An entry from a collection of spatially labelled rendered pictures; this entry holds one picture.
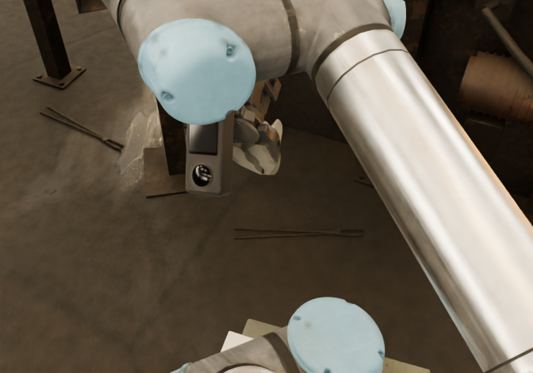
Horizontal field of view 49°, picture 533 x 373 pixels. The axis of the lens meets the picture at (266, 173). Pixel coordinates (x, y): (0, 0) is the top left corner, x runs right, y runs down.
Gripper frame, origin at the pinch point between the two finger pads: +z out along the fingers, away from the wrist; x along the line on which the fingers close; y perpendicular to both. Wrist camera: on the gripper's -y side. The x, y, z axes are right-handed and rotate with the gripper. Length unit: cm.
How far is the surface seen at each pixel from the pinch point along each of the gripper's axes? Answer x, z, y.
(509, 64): -23, 42, 50
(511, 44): -23, 39, 52
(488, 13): -19, 36, 58
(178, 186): 64, 66, 29
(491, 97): -20, 45, 43
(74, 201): 88, 55, 17
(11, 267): 89, 46, -7
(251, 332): 13.6, 34.4, -13.3
